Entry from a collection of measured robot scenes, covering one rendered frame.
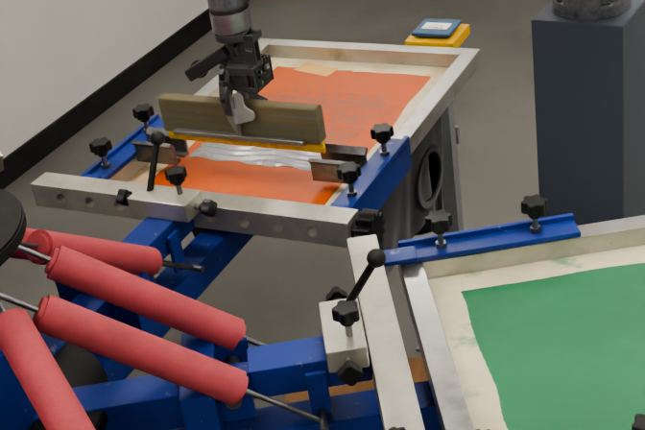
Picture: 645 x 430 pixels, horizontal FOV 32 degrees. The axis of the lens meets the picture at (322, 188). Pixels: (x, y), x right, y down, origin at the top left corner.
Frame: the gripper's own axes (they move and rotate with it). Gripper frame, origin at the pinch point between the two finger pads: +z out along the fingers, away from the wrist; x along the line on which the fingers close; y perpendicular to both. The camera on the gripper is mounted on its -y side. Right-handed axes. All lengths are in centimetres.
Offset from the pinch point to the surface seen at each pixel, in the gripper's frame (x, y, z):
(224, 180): -3.0, -4.7, 11.9
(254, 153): 8.3, -3.5, 11.3
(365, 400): -55, 48, 15
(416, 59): 57, 14, 10
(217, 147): 9.5, -13.4, 11.5
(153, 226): -34.0, 0.0, 3.2
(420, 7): 333, -98, 108
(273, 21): 306, -170, 108
